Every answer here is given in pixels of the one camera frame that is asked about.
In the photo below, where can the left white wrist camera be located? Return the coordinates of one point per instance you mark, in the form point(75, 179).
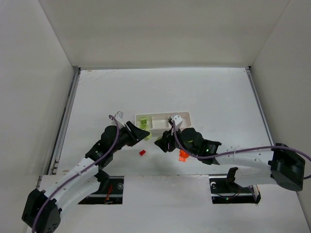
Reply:
point(119, 118)

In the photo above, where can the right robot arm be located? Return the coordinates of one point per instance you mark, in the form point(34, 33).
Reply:
point(263, 165)

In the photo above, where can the orange round lego piece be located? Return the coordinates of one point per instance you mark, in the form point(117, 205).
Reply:
point(183, 154)

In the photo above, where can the left aluminium frame rail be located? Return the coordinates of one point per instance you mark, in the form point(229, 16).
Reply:
point(61, 134)

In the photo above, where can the white divided sorting tray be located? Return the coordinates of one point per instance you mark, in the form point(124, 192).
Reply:
point(158, 122)

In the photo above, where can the right aluminium frame rail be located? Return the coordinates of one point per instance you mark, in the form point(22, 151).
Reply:
point(250, 78)

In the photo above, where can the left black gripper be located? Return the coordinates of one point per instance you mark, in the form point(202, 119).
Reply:
point(132, 133)

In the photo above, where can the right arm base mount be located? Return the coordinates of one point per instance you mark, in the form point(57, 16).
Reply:
point(224, 190)

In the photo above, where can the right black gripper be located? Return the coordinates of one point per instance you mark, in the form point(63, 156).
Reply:
point(168, 142)

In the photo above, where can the aluminium frame rail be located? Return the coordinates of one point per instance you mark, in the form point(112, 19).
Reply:
point(250, 78)
point(61, 134)

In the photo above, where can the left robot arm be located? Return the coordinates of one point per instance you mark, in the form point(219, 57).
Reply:
point(44, 209)

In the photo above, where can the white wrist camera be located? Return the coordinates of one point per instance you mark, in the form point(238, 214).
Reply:
point(176, 120)
point(119, 118)

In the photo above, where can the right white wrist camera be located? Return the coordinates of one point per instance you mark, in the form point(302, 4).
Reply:
point(176, 120)

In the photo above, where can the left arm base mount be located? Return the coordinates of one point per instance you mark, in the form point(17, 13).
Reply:
point(111, 195)

